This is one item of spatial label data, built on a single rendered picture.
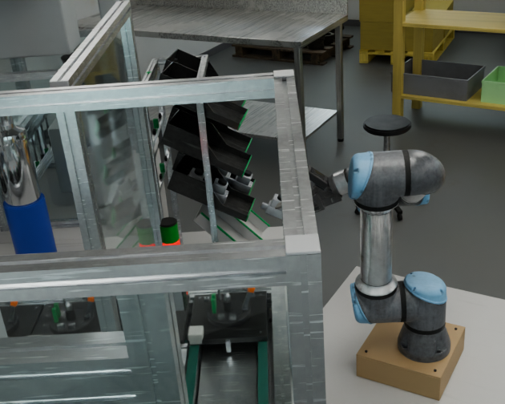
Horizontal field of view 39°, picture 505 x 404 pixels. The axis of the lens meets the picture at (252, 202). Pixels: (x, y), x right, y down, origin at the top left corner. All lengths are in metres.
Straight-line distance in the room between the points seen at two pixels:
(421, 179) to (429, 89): 4.41
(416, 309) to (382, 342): 0.21
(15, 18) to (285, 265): 2.62
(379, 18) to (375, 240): 6.20
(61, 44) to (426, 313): 1.85
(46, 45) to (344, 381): 1.82
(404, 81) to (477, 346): 4.13
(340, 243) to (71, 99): 3.56
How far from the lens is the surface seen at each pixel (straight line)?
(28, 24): 3.14
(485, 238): 4.67
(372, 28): 8.04
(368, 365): 2.18
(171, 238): 1.92
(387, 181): 1.79
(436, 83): 6.16
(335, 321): 2.44
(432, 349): 2.13
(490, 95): 6.08
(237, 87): 1.08
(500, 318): 2.50
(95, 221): 1.27
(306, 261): 0.62
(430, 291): 2.04
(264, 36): 5.25
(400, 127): 4.69
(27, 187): 2.82
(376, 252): 1.93
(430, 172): 1.82
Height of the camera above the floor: 2.31
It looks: 27 degrees down
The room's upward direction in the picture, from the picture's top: 5 degrees counter-clockwise
